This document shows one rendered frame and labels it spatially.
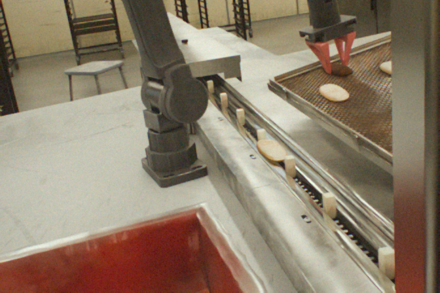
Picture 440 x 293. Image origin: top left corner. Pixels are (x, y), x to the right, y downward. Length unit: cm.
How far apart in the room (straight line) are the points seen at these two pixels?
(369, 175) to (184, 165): 30
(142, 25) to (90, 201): 29
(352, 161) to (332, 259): 36
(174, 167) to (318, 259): 39
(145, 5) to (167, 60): 9
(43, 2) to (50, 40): 53
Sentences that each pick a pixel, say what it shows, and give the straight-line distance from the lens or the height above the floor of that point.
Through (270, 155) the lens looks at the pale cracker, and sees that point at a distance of 86.
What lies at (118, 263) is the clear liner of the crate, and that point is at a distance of 57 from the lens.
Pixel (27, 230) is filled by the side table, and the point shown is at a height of 82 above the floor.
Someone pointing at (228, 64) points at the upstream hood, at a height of 90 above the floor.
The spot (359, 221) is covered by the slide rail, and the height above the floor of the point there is 85.
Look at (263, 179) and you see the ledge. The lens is 76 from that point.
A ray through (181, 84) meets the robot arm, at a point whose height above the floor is 98.
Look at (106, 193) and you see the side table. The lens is 90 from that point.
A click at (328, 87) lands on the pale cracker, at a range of 102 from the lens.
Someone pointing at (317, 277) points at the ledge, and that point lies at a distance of 55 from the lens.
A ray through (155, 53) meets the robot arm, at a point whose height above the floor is 104.
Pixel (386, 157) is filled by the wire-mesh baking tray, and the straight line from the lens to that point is 74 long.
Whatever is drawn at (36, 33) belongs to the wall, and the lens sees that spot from 793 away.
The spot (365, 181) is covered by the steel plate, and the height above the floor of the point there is 82.
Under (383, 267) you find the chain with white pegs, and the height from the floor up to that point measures 85.
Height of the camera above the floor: 118
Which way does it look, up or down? 19 degrees down
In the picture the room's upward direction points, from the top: 7 degrees counter-clockwise
